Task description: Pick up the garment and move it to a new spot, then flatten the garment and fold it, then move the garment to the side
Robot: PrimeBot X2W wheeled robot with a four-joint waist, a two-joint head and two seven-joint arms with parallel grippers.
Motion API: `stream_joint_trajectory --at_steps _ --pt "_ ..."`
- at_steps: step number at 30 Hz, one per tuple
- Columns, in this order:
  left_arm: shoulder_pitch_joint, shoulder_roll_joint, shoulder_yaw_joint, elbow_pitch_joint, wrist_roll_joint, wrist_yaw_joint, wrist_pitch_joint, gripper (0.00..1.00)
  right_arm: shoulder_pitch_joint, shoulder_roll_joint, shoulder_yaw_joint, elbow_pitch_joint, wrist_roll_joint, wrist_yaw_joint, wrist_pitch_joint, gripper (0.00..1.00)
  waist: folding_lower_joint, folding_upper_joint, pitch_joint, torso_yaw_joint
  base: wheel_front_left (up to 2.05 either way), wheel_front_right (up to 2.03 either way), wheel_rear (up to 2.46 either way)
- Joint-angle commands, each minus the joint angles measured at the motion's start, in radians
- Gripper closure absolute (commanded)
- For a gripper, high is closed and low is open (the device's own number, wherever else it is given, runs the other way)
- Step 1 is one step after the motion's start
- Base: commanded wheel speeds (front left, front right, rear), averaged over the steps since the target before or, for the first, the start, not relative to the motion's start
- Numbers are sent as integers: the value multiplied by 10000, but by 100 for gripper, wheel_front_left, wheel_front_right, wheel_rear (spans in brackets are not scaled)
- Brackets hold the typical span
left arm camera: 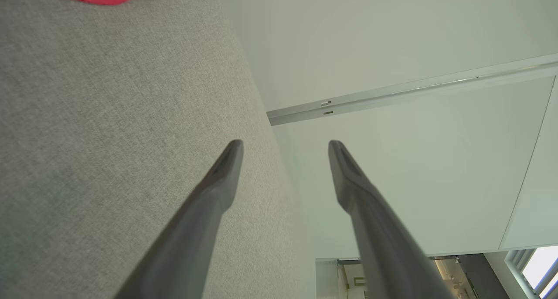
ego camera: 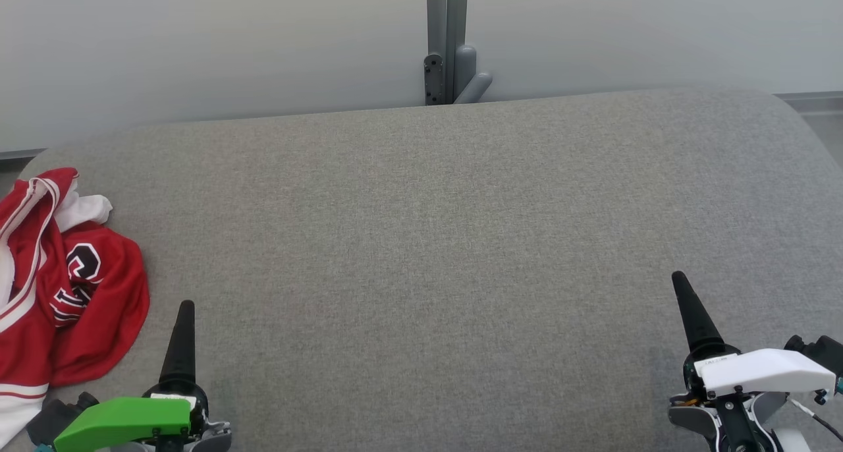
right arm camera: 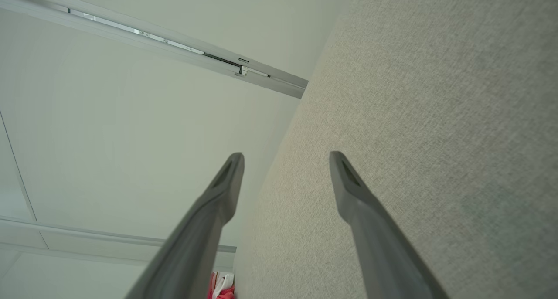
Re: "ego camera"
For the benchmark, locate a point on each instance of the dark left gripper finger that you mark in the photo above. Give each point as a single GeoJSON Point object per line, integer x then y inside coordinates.
{"type": "Point", "coordinates": [180, 353]}

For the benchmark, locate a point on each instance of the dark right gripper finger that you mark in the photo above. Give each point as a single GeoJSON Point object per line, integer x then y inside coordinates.
{"type": "Point", "coordinates": [695, 323]}

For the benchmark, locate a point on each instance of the red basketball jersey white sleeves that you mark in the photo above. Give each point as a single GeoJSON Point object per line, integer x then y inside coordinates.
{"type": "Point", "coordinates": [99, 320]}

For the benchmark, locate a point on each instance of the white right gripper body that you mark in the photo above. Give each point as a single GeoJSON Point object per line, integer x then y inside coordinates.
{"type": "Point", "coordinates": [764, 371]}

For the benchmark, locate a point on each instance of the grey vertical metal post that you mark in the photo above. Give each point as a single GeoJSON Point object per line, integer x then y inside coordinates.
{"type": "Point", "coordinates": [446, 17]}

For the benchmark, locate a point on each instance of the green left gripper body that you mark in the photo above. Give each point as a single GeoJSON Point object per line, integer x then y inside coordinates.
{"type": "Point", "coordinates": [125, 422]}

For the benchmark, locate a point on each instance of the grey fabric sofa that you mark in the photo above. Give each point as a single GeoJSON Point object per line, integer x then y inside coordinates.
{"type": "Point", "coordinates": [421, 241]}

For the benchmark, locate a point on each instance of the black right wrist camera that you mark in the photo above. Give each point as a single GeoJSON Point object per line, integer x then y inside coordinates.
{"type": "Point", "coordinates": [823, 353]}

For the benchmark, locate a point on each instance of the dark grey bracket plate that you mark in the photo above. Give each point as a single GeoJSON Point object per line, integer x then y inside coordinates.
{"type": "Point", "coordinates": [433, 80]}

